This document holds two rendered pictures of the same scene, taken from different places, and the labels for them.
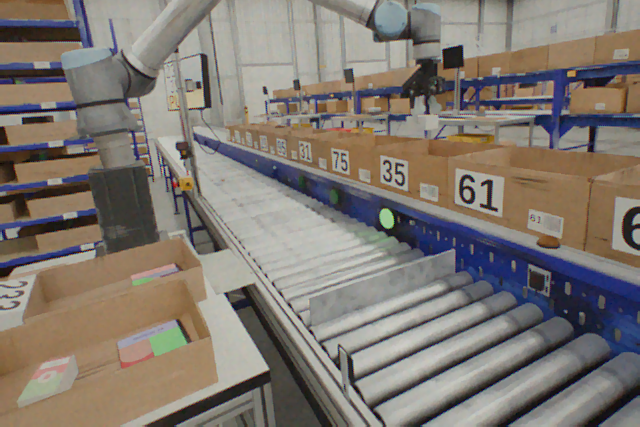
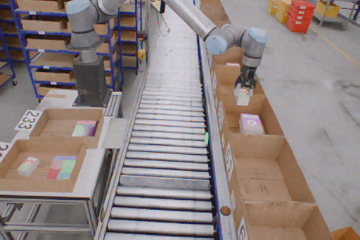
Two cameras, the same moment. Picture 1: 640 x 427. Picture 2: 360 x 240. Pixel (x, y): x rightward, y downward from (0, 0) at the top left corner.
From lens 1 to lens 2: 0.85 m
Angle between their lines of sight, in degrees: 30
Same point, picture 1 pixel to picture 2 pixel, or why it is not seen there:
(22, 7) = not seen: outside the picture
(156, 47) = (112, 2)
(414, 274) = (180, 183)
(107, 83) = (84, 22)
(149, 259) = (88, 114)
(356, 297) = (145, 182)
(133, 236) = (90, 96)
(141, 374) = (44, 182)
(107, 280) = (70, 117)
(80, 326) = (45, 145)
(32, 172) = not seen: hidden behind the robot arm
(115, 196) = (83, 77)
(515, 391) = not seen: outside the picture
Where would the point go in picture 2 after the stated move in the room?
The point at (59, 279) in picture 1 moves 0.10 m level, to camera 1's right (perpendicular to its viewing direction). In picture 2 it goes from (53, 112) to (63, 117)
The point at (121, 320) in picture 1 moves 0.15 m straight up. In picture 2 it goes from (59, 148) to (53, 127)
